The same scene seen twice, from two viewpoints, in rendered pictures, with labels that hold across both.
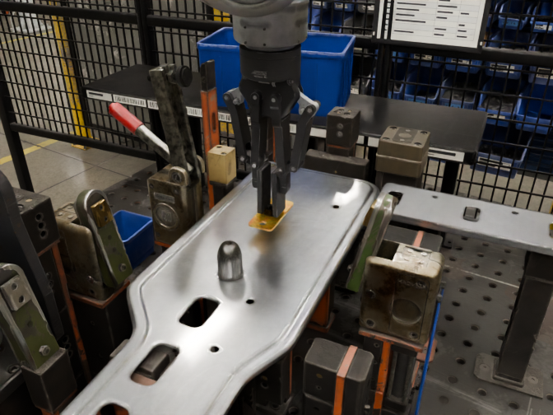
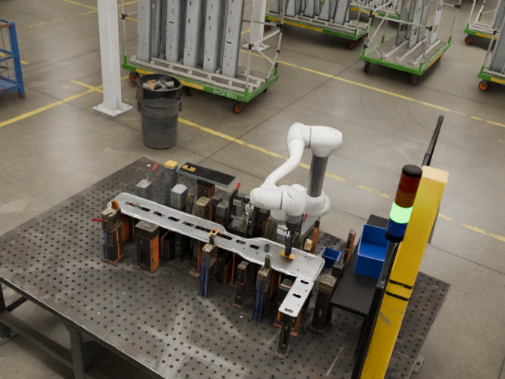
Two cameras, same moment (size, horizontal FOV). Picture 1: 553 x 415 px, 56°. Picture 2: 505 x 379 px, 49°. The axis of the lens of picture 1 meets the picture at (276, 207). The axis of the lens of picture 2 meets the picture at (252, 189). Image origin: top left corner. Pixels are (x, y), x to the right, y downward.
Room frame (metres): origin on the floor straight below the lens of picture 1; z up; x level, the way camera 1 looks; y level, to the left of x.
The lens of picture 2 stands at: (0.26, -2.41, 2.96)
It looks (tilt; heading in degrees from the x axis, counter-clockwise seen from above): 32 degrees down; 86
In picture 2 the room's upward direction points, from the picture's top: 6 degrees clockwise
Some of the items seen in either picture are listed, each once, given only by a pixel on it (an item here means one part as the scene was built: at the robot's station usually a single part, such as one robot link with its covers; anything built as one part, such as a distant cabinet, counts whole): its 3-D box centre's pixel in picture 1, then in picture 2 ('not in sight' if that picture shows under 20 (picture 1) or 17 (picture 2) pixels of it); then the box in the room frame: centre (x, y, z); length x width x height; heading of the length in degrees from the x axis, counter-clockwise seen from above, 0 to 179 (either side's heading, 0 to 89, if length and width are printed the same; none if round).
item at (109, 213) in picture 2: not in sight; (112, 234); (-0.39, 0.27, 0.88); 0.15 x 0.11 x 0.36; 66
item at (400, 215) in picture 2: not in sight; (401, 210); (0.90, -0.80, 1.90); 0.07 x 0.07 x 0.06
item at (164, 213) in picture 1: (183, 265); (294, 258); (0.72, 0.16, 0.88); 0.07 x 0.06 x 0.35; 66
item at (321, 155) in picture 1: (332, 224); not in sight; (0.88, -0.11, 0.85); 0.12 x 0.03 x 0.30; 66
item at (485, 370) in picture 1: (527, 312); (285, 332); (0.63, -0.40, 0.84); 0.11 x 0.06 x 0.29; 66
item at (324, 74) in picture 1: (277, 69); (373, 250); (1.12, 0.00, 1.09); 0.30 x 0.17 x 0.13; 74
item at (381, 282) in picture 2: not in sight; (394, 235); (0.90, -0.80, 1.79); 0.07 x 0.07 x 0.57
